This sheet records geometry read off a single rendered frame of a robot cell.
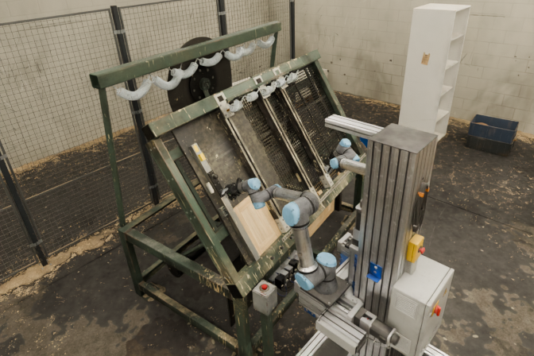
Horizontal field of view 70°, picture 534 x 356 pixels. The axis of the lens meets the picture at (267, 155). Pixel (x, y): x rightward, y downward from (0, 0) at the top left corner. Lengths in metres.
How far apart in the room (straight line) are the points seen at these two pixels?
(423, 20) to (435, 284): 4.43
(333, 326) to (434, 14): 4.68
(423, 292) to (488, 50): 5.60
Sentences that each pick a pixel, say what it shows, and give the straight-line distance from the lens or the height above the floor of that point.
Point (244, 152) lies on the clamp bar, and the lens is 2.90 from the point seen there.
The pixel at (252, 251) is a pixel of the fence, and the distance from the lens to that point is 2.83.
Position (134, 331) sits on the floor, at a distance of 3.83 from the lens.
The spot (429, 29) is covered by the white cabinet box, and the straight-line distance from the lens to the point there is 6.12.
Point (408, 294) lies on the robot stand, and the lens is 2.28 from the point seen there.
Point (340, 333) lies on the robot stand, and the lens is 2.41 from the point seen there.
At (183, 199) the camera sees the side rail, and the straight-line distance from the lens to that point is 2.58.
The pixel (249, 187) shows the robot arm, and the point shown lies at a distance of 2.36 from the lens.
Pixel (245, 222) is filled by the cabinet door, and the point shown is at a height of 1.12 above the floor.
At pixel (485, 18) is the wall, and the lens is 7.35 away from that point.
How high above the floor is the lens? 2.87
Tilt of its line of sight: 28 degrees down
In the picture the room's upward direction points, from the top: 3 degrees counter-clockwise
